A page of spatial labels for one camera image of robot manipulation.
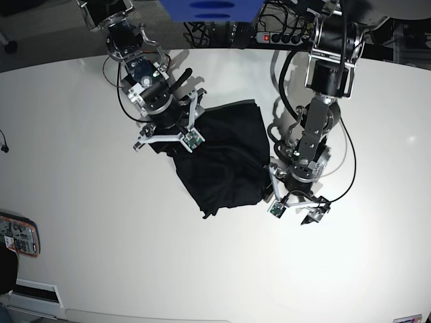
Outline white power strip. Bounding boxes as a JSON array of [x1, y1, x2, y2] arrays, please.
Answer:
[[255, 32, 310, 46]]

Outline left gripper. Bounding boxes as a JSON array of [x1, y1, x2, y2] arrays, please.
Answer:
[[263, 170, 329, 225]]

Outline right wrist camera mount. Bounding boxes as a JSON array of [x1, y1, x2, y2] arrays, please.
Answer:
[[133, 88, 207, 153]]

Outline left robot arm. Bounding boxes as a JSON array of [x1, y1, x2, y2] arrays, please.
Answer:
[[267, 1, 367, 224]]

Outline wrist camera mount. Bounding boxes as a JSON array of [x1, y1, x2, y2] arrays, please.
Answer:
[[265, 163, 331, 219], [133, 88, 207, 153]]

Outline black chair wheel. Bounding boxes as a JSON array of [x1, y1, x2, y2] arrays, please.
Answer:
[[3, 41, 18, 55]]

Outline small colourful card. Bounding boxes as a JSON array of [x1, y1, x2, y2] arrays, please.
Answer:
[[393, 314, 423, 323]]

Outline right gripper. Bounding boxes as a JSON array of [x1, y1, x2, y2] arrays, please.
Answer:
[[150, 99, 192, 133]]

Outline tangled black cables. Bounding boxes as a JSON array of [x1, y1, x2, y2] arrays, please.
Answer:
[[183, 0, 317, 48]]

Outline blue plastic bin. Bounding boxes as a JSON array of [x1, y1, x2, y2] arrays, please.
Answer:
[[160, 0, 263, 22]]

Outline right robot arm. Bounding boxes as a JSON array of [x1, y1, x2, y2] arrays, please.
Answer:
[[77, 1, 199, 135]]

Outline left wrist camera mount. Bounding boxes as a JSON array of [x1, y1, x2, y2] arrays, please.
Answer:
[[265, 163, 331, 219]]

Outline black T-shirt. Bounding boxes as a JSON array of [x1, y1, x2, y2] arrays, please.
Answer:
[[151, 100, 271, 218]]

